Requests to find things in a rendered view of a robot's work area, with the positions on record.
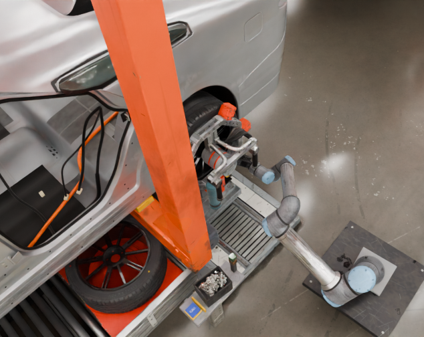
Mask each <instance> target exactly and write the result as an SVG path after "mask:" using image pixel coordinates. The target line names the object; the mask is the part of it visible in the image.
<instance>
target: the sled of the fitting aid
mask: <svg viewBox="0 0 424 337"><path fill-rule="evenodd" d="M229 183H230V184H232V185H233V186H234V189H233V190H232V191H231V192H230V193H229V194H228V196H226V197H225V198H224V199H223V200H222V201H221V203H222V205H221V207H220V208H219V209H212V210H211V211H210V212H208V214H206V216H205V221H206V222H208V223H210V222H212V220H214V218H216V216H218V214H220V213H221V212H222V211H223V210H224V209H225V208H226V207H227V206H228V205H230V204H231V203H232V202H233V201H234V200H235V199H236V198H237V197H238V196H240V194H241V188H240V187H238V186H237V185H236V184H235V183H233V182H232V181H229Z"/></svg>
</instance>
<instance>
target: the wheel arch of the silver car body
mask: <svg viewBox="0 0 424 337"><path fill-rule="evenodd" d="M197 91H204V92H208V93H210V94H211V95H213V96H214V97H216V98H217V99H219V100H220V101H222V102H224V103H227V102H229V103H230V104H232V105H233V106H235V107H236V108H237V109H236V111H235V113H236V115H237V119H238V120H240V107H239V101H238V99H237V96H236V95H235V93H234V91H233V90H232V89H231V88H229V87H227V86H224V85H222V84H213V85H209V86H205V87H203V88H201V89H199V90H197ZM197 91H196V92H197ZM194 93H195V92H194ZM194 93H192V94H194ZM192 94H191V95H192ZM191 95H190V96H191ZM187 98H188V97H187ZM187 98H186V99H187ZM186 99H185V100H186ZM185 100H184V101H185ZM184 101H183V102H184Z"/></svg>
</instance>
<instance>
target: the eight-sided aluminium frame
mask: <svg viewBox="0 0 424 337"><path fill-rule="evenodd" d="M222 125H226V126H231V129H232V128H234V127H236V126H237V127H240V128H242V124H241V121H239V120H238V119H236V118H234V117H233V119H232V120H226V119H225V118H224V117H222V116H220V115H216V116H214V117H213V118H212V119H211V120H210V121H208V123H206V124H205V125H204V126H202V127H201V128H200V129H198V131H196V132H194V133H193V134H192V135H191V137H190V139H189V140H190V143H191V150H192V153H193V157H194V155H195V153H196V151H197V149H198V147H199V145H200V144H201V143H202V142H203V141H204V140H205V139H206V138H207V137H208V136H209V135H211V134H212V133H213V132H214V131H215V130H217V129H218V128H219V127H220V126H222ZM208 128H209V129H208ZM242 144H243V141H242V137H241V138H240V139H238V140H236V141H233V142H232V145H231V146H232V147H236V148H237V147H240V146H241V145H242ZM227 152H228V153H229V154H231V153H232V154H231V156H233V155H234V154H235V153H236V152H235V151H233V152H232V150H229V149H228V150H227ZM206 183H207V177H205V178H204V179H203V180H201V181H198V184H199V190H206V189H207V187H206Z"/></svg>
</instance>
